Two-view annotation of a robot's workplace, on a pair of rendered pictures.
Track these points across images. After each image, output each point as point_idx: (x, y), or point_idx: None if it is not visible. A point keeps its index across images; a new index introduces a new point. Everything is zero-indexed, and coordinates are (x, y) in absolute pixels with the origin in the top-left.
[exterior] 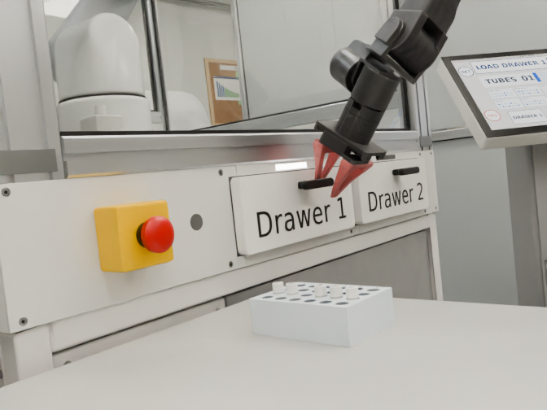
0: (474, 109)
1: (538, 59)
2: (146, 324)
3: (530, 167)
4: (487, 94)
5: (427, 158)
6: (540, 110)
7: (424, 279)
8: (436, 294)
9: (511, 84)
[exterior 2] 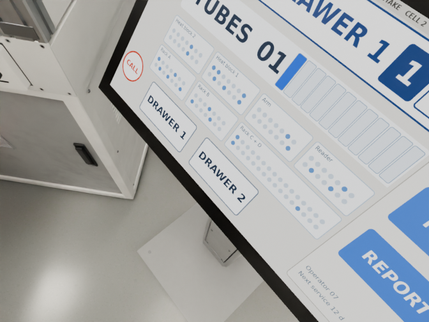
0: (125, 32)
1: (381, 32)
2: None
3: None
4: (166, 23)
5: (32, 49)
6: (194, 130)
7: (67, 123)
8: (87, 136)
9: (225, 40)
